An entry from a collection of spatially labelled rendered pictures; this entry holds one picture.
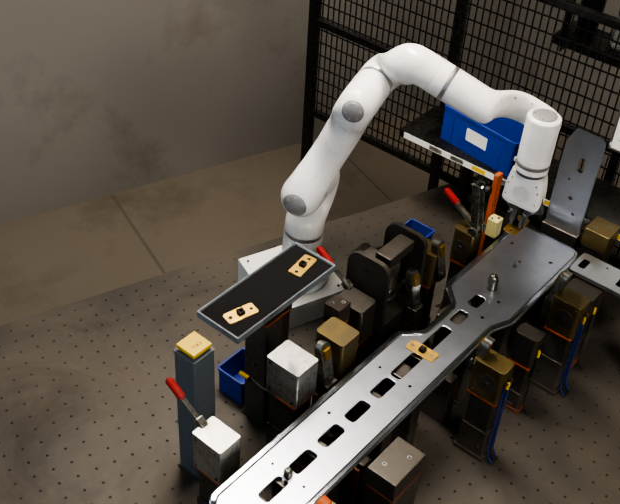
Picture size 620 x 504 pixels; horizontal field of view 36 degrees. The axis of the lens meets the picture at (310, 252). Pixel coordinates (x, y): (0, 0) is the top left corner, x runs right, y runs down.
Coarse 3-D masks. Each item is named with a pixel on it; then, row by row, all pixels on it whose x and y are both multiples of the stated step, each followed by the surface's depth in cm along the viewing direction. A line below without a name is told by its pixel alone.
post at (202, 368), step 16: (176, 352) 221; (208, 352) 221; (176, 368) 225; (192, 368) 219; (208, 368) 224; (192, 384) 223; (208, 384) 227; (192, 400) 227; (208, 400) 231; (192, 416) 231; (208, 416) 235; (192, 448) 239; (192, 464) 244
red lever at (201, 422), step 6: (168, 378) 215; (168, 384) 215; (174, 384) 215; (174, 390) 214; (180, 390) 215; (180, 396) 214; (186, 402) 215; (192, 408) 215; (192, 414) 215; (198, 420) 214; (204, 420) 214; (198, 426) 214; (204, 426) 214
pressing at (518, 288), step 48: (528, 240) 283; (480, 288) 265; (528, 288) 266; (480, 336) 251; (336, 384) 234; (432, 384) 236; (288, 432) 222; (384, 432) 224; (240, 480) 211; (288, 480) 211; (336, 480) 213
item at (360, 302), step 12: (348, 300) 246; (360, 300) 247; (372, 300) 247; (360, 312) 243; (372, 312) 248; (348, 324) 248; (360, 324) 246; (372, 324) 251; (360, 336) 249; (360, 348) 255; (360, 360) 259
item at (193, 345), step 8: (192, 336) 222; (200, 336) 222; (176, 344) 220; (184, 344) 220; (192, 344) 220; (200, 344) 220; (208, 344) 220; (184, 352) 219; (192, 352) 218; (200, 352) 219
